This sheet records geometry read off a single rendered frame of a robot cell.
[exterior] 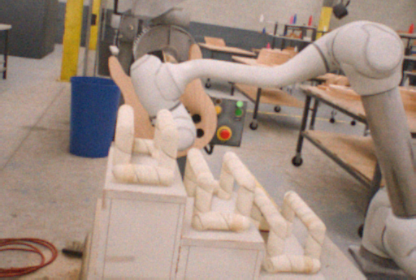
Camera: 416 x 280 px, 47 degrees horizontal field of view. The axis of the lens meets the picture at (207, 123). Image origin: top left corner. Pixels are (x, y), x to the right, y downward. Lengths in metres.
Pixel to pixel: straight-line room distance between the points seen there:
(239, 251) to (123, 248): 0.21
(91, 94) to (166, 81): 3.21
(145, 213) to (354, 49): 0.68
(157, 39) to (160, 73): 0.56
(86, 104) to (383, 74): 3.60
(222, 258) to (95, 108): 3.73
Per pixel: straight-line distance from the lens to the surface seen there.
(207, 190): 0.91
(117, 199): 0.86
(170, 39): 1.90
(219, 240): 0.91
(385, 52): 1.25
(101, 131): 4.65
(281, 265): 1.00
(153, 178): 0.87
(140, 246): 0.90
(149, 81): 1.35
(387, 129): 1.35
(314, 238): 1.01
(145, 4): 1.61
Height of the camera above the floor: 1.40
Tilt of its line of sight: 12 degrees down
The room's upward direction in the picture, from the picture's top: 9 degrees clockwise
